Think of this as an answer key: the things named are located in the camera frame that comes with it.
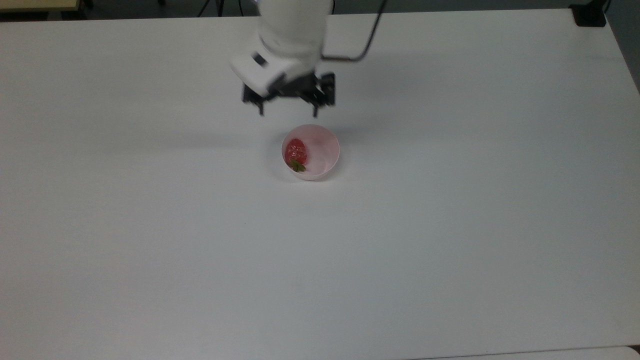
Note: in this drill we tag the red toy strawberry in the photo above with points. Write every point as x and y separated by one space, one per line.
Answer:
296 150

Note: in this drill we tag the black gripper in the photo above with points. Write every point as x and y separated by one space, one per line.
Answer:
297 87

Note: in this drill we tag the black tripod stand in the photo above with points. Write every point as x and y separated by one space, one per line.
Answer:
219 6

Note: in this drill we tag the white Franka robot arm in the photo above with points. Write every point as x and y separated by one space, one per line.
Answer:
290 30

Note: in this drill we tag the wooden table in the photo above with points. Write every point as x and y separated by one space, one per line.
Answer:
35 4

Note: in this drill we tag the pink plastic bowl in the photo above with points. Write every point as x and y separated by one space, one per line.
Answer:
322 150

